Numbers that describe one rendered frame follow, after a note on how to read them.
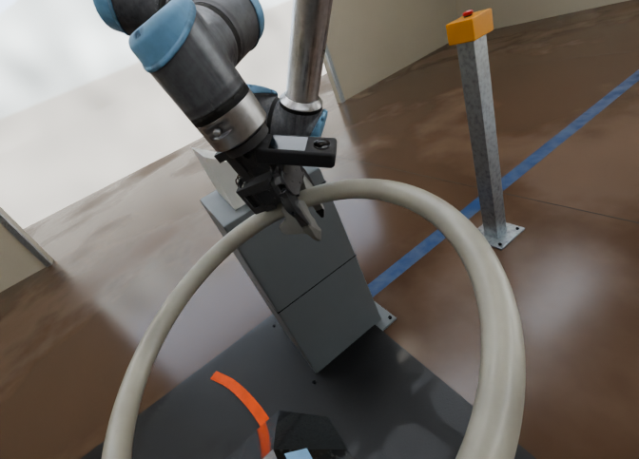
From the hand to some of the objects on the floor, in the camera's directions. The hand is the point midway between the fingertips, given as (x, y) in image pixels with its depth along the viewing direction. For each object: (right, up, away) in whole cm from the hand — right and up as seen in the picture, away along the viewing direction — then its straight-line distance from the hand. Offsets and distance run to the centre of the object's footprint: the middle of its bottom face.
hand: (321, 221), depth 58 cm
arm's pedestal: (+5, -54, +112) cm, 125 cm away
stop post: (+96, -7, +122) cm, 155 cm away
